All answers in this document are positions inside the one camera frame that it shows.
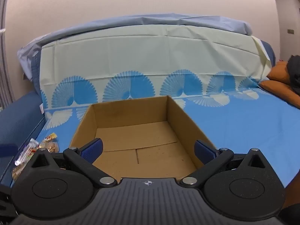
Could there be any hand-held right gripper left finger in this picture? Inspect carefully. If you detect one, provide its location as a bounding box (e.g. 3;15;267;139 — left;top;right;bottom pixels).
29;138;118;188

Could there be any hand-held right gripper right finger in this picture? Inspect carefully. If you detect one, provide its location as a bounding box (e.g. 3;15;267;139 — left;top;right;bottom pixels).
180;139;268;188

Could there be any clear bag of yellow snacks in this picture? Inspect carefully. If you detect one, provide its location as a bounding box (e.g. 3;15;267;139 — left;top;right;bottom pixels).
39;141;60;153

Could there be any cardboard box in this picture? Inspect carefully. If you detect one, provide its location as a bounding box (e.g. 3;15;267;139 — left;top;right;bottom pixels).
69;95;215;180

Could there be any long foil snack pouch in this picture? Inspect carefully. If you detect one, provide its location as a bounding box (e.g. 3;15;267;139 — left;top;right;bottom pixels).
14;138;39;167

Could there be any clear bag of biscuits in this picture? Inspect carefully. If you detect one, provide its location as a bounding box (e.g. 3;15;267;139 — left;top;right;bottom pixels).
11;165;27;182

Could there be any orange cushion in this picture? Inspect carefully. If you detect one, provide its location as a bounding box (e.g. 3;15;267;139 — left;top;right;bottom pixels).
267;61;300;85
258;79;300;110

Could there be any blue fan-print bedsheet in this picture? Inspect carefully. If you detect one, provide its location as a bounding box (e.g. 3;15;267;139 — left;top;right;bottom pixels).
39;25;300;188

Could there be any grey curtain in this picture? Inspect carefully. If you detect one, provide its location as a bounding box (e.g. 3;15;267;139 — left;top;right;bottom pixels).
0;0;15;109

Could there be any black cloth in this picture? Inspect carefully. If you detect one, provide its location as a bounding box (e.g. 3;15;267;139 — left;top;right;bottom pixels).
286;54;300;88

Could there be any light blue cloth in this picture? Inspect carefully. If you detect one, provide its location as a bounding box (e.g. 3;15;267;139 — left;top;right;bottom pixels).
17;14;254;81

